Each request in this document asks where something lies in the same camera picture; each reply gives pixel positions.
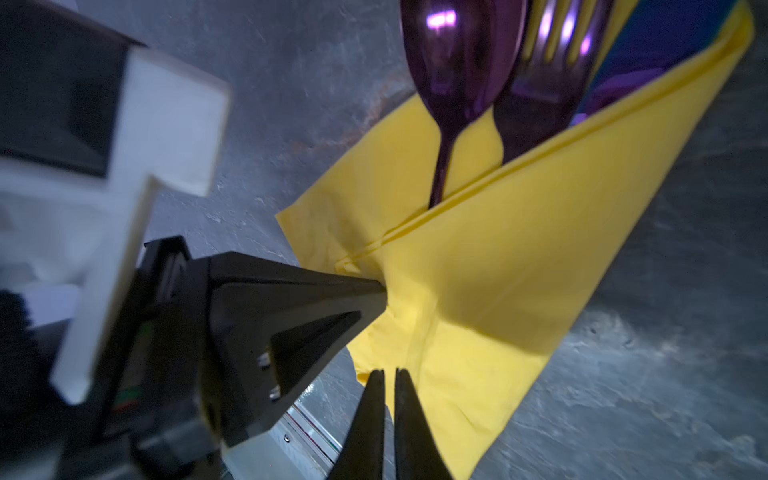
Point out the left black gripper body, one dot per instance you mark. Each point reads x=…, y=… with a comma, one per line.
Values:
x=154, y=409

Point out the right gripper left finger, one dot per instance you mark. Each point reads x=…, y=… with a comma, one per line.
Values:
x=362, y=455

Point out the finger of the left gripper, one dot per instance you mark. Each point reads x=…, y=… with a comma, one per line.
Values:
x=275, y=327

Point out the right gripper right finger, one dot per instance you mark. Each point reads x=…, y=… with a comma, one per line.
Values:
x=416, y=453

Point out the yellow paper napkin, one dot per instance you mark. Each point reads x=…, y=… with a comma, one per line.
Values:
x=483, y=288

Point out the purple black spoon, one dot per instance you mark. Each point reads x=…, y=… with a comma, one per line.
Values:
x=460, y=54

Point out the purple black fork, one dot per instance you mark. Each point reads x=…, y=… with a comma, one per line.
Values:
x=545, y=89

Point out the purple black knife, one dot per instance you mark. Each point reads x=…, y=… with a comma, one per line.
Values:
x=658, y=36

